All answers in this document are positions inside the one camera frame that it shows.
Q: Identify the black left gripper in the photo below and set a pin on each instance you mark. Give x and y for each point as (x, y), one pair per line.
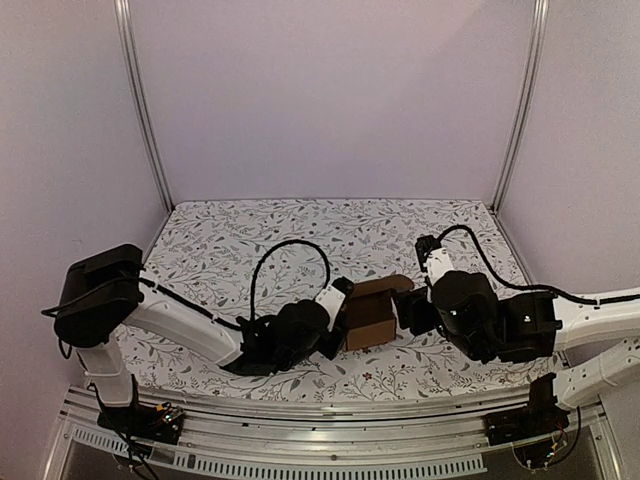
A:
(340, 337)

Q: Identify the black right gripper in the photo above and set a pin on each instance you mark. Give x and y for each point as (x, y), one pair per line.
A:
(412, 310)

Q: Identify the brown cardboard box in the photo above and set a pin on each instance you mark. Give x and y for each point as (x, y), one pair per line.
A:
(370, 312)

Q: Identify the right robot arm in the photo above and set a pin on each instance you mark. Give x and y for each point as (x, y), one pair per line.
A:
(464, 309)

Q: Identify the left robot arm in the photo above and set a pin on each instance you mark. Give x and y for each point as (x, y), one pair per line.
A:
(109, 289)

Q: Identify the floral patterned table mat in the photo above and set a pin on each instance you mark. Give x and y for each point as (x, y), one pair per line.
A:
(292, 300)

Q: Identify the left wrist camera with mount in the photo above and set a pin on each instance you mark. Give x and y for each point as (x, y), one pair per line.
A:
(332, 297)

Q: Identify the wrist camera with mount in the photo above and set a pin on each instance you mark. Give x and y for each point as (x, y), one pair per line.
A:
(332, 297)
(433, 259)

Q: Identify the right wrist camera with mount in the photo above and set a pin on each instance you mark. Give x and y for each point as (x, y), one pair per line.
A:
(433, 259)

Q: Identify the aluminium front rail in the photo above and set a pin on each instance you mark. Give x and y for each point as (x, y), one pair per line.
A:
(252, 439)

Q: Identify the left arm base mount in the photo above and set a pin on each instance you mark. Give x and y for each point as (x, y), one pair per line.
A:
(161, 423)

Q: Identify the right aluminium frame post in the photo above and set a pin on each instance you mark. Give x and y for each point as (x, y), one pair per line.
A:
(525, 99)

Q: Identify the aluminium frame post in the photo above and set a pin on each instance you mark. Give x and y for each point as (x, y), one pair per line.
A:
(127, 39)
(525, 99)

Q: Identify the left aluminium frame post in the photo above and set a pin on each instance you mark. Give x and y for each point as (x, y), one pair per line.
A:
(127, 39)

